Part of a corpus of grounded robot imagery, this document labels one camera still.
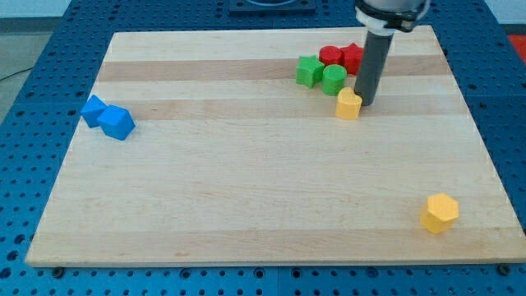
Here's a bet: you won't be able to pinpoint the green star block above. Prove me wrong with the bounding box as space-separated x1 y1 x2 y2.
296 55 325 88

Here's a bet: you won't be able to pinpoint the red star block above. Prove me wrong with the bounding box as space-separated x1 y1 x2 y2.
339 43 364 76

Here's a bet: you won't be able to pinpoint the wooden board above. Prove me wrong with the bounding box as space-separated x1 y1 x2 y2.
25 25 525 267

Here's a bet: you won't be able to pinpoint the black cable on floor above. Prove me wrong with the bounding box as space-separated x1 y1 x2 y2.
0 67 34 82

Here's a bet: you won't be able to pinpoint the yellow heart block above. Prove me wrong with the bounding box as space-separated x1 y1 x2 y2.
335 87 362 120

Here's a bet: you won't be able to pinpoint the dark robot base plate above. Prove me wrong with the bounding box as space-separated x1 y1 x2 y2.
228 0 316 14

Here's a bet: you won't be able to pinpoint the yellow hexagon block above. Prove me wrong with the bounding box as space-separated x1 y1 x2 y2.
419 192 459 234

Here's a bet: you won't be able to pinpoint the green cylinder block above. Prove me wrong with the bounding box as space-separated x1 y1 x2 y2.
321 64 347 96

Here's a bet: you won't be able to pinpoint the blue triangular block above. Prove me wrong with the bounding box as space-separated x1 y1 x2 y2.
81 95 107 128

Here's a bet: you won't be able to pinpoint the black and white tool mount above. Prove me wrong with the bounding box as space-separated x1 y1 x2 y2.
354 0 430 36

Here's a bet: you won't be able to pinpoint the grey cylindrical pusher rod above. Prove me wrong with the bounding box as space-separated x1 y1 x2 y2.
354 31 393 106

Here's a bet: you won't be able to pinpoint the blue cube block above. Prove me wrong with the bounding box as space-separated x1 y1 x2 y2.
97 104 136 141

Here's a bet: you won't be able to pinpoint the red cylinder block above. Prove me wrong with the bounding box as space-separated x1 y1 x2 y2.
318 45 343 66

